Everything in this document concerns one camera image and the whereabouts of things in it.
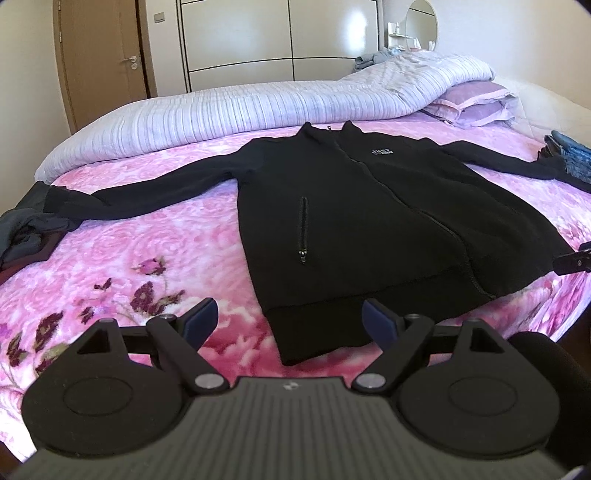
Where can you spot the folded blue jeans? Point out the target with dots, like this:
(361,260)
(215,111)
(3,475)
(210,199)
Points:
(572,154)

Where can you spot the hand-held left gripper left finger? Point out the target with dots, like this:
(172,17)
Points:
(201,318)

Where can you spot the white wall shelf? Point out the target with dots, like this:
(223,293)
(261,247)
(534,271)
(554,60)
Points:
(401,36)

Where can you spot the blue grey clothing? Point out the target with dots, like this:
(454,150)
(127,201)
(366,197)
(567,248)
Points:
(369,60)

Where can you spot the wooden door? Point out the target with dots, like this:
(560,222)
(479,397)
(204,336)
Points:
(97,37)

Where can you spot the pink floral blanket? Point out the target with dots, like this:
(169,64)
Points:
(138,240)

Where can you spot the black zip jacket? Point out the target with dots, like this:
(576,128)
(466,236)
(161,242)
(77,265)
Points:
(369,221)

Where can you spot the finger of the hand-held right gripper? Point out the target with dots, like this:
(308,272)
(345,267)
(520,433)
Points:
(575,263)

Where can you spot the round wall mirror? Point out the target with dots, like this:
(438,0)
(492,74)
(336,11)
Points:
(422,23)

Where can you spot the white wardrobe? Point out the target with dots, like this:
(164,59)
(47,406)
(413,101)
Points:
(240,41)

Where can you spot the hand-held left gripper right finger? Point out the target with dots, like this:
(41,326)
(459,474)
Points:
(381,323)

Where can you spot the beige padded headboard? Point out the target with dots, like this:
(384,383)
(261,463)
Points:
(545,110)

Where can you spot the white striped quilt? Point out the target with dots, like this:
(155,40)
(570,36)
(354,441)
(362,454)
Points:
(231,115)

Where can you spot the dark grey garment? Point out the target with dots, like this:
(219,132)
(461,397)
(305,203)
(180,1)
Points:
(27,226)

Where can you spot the purple pillow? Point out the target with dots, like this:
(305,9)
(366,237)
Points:
(480,116)
(475,94)

